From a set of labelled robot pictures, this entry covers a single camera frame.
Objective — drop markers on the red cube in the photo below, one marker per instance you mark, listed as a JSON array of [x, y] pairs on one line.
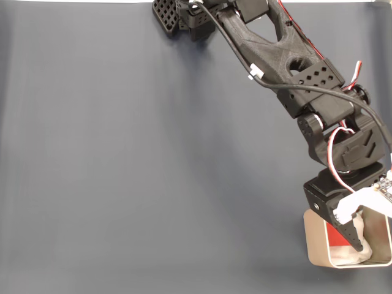
[[335, 239]]

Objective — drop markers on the beige metal box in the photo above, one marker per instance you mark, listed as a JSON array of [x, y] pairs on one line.
[[315, 242]]

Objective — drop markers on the dark grey table mat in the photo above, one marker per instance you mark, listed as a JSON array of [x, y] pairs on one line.
[[122, 153]]

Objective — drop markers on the white camera module with board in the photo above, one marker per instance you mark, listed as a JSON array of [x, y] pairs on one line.
[[364, 199]]

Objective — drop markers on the white crumpled paper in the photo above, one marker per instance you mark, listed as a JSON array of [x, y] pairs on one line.
[[349, 255]]

